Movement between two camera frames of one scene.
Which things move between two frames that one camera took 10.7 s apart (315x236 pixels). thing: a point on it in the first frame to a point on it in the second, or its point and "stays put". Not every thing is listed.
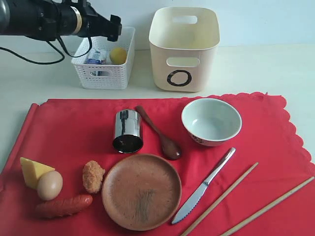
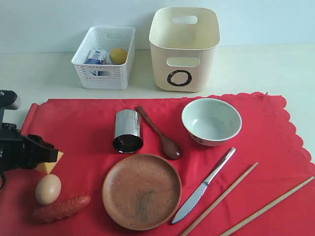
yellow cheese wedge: x=32 y=171 to x=47 y=167
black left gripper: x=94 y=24 to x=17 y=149
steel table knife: x=198 y=194 stays put
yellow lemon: x=117 y=55 stays put
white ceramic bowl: x=211 y=122 stays put
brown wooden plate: x=141 y=192 stays put
